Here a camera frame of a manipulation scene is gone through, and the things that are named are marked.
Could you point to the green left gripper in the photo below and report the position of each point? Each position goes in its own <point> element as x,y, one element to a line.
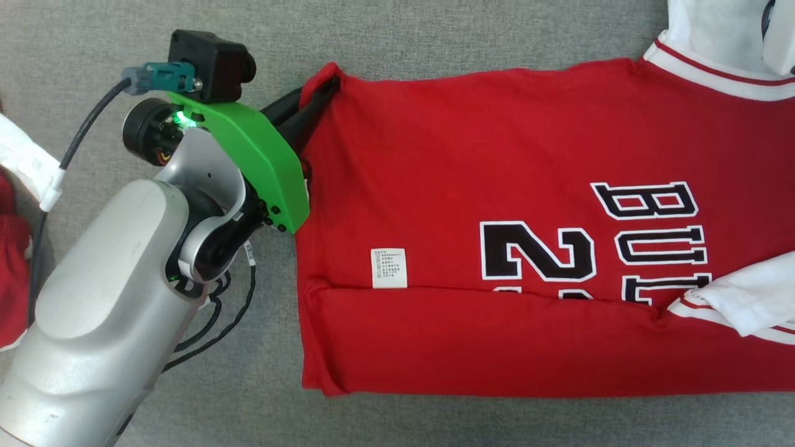
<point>267,161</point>

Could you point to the red basketball jersey black print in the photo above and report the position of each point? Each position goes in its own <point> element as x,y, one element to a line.
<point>497,143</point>

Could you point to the red basketball shorts white trim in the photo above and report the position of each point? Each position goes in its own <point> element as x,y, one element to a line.
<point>12,267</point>

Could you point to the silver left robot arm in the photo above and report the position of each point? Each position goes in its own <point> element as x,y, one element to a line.
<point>105,310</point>

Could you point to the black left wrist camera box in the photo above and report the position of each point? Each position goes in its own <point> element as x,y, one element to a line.
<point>211,62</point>

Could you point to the teal left camera connector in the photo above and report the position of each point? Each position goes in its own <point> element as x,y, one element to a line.
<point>164,77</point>

